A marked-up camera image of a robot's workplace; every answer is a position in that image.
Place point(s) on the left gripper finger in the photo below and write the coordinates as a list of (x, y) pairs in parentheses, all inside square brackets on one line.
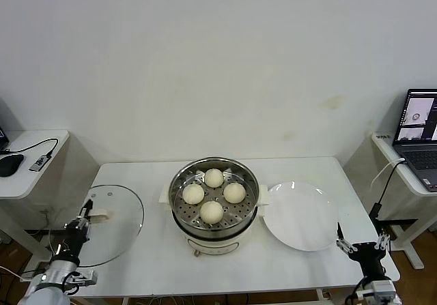
[(88, 211)]

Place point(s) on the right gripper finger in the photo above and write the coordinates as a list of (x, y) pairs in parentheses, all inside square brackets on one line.
[(340, 234), (383, 241)]

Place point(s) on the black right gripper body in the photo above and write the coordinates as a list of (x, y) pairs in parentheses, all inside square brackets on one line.
[(368, 252)]

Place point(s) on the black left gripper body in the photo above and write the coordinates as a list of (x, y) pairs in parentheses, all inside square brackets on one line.
[(76, 238)]

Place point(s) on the white steamed baozi bun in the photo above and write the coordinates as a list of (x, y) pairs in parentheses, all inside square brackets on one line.
[(214, 178), (211, 213), (193, 194), (234, 192)]

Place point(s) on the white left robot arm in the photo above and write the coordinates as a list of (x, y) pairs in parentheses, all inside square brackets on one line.
[(44, 291)]

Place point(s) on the perforated steel steamer basket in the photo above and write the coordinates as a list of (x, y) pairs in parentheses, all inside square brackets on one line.
[(239, 216)]

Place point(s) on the black crossbar under table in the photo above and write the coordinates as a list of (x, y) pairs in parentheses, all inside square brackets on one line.
[(399, 221)]

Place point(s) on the white side table with label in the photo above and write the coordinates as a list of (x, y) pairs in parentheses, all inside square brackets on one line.
[(408, 250)]

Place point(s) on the white round plate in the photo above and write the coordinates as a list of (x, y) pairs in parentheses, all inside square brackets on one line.
[(300, 216)]

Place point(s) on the grey usb hub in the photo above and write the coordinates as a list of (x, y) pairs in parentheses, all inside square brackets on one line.
[(39, 163)]

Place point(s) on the white side table with mouse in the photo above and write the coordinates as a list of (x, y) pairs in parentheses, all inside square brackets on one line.
[(20, 182)]

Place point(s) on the black computer mouse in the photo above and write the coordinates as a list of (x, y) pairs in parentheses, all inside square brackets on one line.
[(10, 165)]

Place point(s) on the grey open laptop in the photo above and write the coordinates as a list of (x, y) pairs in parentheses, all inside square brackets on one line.
[(416, 155)]

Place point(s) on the dark screen device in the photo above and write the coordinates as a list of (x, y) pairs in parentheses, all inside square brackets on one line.
[(2, 138)]

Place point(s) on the cream electric cooking pot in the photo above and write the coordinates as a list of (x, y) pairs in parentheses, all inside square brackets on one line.
[(211, 244)]

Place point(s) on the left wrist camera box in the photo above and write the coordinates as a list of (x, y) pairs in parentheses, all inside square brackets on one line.
[(85, 277)]

